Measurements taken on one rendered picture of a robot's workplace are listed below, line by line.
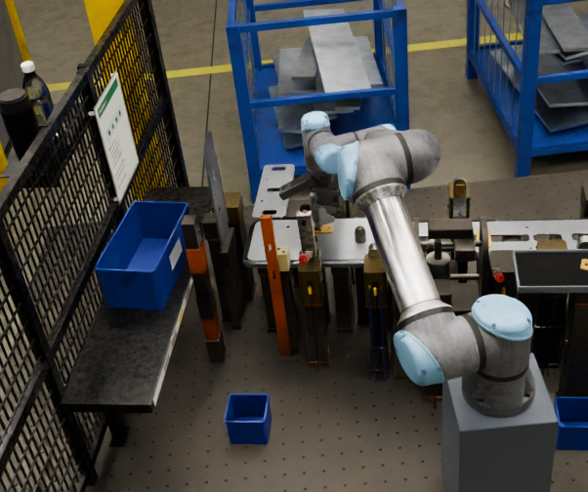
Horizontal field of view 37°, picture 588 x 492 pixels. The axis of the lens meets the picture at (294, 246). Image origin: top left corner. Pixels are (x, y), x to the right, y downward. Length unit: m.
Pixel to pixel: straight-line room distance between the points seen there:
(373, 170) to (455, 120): 3.23
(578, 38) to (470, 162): 0.80
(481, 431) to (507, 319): 0.25
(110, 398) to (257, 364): 0.60
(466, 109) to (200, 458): 3.24
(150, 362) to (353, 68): 2.64
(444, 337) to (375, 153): 0.41
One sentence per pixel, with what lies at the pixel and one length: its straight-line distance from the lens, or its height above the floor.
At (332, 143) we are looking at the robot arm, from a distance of 2.24.
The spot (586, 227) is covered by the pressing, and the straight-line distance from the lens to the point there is 2.55.
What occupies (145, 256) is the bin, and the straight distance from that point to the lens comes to 2.50.
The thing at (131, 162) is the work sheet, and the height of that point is 1.18.
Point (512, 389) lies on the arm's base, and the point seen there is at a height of 1.16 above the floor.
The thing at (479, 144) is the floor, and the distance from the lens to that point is 4.82.
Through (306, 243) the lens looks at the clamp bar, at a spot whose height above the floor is 1.11.
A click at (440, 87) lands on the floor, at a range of 5.39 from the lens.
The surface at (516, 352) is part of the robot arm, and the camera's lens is 1.78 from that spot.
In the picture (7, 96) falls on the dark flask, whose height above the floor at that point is 1.61.
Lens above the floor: 2.50
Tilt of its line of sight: 37 degrees down
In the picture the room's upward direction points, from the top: 7 degrees counter-clockwise
